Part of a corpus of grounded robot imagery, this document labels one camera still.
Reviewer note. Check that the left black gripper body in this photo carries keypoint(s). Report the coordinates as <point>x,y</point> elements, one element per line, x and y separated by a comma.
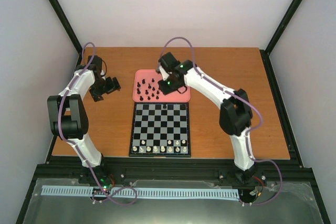
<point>102,87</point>

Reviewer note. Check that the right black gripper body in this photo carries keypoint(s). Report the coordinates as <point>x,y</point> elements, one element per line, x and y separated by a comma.
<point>170,87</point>

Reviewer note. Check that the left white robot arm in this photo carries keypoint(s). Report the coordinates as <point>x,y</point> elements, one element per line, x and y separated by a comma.
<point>67,116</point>

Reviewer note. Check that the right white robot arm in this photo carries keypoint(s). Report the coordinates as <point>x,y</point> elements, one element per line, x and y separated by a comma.
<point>234,113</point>

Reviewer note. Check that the pink plastic tray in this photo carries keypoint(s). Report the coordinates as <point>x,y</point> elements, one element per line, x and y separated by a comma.
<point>152,77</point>

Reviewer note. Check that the black and white chessboard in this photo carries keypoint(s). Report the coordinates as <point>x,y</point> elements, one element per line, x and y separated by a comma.
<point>156,126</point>

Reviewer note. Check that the clear acrylic sheet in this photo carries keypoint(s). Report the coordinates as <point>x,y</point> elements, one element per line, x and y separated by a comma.
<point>293,203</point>

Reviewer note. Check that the light blue cable duct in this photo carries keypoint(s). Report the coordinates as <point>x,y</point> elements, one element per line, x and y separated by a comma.
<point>142,193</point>

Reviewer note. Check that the black aluminium frame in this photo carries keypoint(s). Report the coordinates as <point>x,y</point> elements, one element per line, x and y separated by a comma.
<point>170,169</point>

